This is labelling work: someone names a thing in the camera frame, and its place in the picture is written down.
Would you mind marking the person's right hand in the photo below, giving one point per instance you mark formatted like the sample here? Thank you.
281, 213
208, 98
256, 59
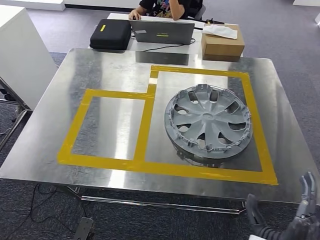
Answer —
135, 15

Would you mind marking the grey plastic wheel hubcap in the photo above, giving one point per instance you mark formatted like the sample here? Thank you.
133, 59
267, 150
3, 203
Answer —
207, 116

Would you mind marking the person's left forearm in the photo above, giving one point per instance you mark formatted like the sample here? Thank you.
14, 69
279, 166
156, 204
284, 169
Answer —
178, 10

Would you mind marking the steel workbench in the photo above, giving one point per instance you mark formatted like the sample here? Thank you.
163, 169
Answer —
112, 66

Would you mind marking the person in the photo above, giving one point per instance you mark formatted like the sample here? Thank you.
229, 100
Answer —
160, 6

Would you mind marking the black zip case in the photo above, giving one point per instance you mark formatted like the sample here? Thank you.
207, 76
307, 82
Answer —
109, 34

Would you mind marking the grey laptop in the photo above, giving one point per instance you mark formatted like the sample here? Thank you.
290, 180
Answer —
162, 33

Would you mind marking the white table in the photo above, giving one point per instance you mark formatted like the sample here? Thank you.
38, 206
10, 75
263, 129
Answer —
198, 36

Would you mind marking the white cloth bag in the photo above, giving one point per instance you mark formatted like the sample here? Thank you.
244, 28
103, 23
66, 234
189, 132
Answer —
220, 31

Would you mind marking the brown cardboard box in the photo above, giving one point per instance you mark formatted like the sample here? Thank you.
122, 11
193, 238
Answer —
222, 49

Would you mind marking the white desk with metal legs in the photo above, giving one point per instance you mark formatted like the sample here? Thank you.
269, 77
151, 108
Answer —
25, 59

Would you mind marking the dark robot left foot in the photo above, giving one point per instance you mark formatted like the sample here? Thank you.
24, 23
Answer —
84, 228

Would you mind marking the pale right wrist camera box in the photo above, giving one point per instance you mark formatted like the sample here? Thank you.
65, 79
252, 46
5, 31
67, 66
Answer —
253, 237

